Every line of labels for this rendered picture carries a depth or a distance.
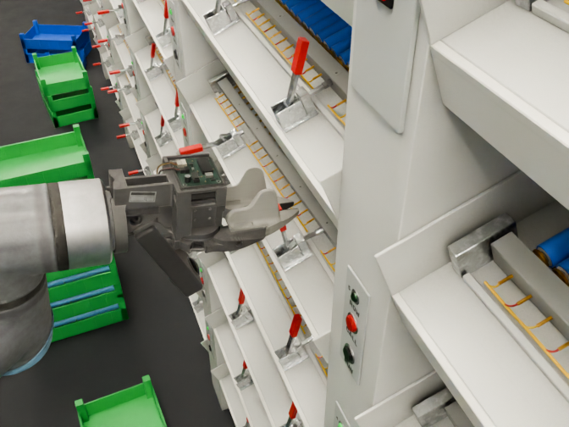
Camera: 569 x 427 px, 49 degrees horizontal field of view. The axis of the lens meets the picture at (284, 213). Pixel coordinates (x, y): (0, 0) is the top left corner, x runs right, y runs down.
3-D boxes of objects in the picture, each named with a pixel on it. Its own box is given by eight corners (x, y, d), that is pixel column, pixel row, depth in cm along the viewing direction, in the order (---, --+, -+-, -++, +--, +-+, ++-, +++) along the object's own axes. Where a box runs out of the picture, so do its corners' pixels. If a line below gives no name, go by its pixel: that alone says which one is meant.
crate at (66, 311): (22, 332, 181) (14, 313, 176) (15, 286, 196) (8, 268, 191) (124, 302, 191) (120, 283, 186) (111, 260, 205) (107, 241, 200)
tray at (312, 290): (339, 383, 70) (312, 341, 63) (200, 123, 114) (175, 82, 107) (493, 292, 70) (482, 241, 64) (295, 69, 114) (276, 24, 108)
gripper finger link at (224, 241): (269, 235, 68) (190, 244, 65) (268, 246, 69) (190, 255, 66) (257, 210, 72) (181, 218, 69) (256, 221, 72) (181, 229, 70)
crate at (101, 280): (14, 313, 176) (7, 294, 171) (8, 268, 191) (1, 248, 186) (120, 283, 186) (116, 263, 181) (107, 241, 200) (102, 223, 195)
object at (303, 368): (331, 474, 83) (296, 434, 73) (208, 208, 127) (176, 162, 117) (462, 396, 83) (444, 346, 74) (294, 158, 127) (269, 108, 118)
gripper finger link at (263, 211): (312, 191, 68) (230, 199, 65) (305, 234, 71) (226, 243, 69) (303, 176, 70) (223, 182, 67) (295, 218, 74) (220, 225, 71)
